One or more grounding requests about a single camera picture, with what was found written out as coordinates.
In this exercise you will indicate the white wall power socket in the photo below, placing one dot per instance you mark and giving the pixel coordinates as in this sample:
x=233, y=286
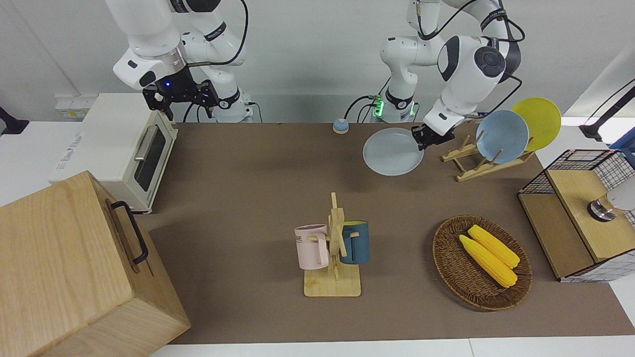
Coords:
x=74, y=109

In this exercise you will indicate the white silver cylindrical device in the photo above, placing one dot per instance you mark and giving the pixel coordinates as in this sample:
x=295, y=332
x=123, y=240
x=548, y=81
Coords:
x=603, y=208

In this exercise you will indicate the yellow corn cob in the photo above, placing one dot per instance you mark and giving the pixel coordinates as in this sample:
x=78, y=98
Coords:
x=488, y=263
x=496, y=245

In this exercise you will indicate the light blue plate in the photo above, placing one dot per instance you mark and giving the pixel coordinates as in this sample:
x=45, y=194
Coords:
x=503, y=136

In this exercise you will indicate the blue object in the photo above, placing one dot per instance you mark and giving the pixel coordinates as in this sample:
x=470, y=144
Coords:
x=626, y=146

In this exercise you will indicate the wooden mug rack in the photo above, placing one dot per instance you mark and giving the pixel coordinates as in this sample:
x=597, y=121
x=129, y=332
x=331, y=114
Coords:
x=332, y=285

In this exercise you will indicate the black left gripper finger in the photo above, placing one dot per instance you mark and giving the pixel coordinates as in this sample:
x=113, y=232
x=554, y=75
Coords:
x=424, y=145
x=416, y=133

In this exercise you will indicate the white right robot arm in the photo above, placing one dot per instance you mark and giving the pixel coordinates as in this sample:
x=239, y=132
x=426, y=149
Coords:
x=149, y=29

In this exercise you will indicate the black camera stand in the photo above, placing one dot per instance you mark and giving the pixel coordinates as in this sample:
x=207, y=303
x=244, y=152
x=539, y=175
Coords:
x=593, y=130
x=12, y=125

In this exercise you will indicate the yellow plate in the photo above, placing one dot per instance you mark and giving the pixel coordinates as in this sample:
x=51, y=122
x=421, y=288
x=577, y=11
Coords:
x=543, y=119

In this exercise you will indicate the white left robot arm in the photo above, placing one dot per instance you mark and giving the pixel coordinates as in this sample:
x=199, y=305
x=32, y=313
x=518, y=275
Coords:
x=466, y=59

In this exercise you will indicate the brown table mat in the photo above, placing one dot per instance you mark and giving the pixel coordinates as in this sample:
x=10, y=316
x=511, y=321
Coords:
x=248, y=173

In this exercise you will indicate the wooden drawer cabinet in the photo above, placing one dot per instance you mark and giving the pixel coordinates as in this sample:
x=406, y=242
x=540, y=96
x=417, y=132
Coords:
x=59, y=258

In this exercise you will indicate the white toaster oven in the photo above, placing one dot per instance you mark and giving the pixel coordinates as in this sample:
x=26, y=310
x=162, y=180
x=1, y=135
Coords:
x=114, y=124

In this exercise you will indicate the small blue call bell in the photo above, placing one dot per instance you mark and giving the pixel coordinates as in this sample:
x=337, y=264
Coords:
x=340, y=126

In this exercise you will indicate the dark blue mug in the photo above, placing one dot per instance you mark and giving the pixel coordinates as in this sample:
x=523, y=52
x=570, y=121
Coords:
x=357, y=243

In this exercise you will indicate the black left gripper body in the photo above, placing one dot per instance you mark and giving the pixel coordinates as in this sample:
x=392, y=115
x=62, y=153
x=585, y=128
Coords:
x=439, y=136

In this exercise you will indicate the pink mug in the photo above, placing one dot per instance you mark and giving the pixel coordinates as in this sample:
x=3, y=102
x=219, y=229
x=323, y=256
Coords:
x=310, y=248

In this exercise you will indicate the wooden plate rack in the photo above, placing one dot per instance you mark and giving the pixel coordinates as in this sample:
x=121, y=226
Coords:
x=483, y=171

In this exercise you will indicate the brown wicker basket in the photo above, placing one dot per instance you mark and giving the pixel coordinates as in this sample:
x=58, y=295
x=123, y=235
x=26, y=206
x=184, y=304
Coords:
x=456, y=267

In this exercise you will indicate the gray plate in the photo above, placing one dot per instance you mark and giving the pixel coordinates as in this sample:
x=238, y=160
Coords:
x=389, y=153

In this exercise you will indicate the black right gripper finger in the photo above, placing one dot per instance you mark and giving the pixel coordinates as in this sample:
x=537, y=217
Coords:
x=167, y=111
x=209, y=96

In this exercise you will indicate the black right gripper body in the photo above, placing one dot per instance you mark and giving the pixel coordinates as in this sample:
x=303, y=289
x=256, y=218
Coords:
x=173, y=89

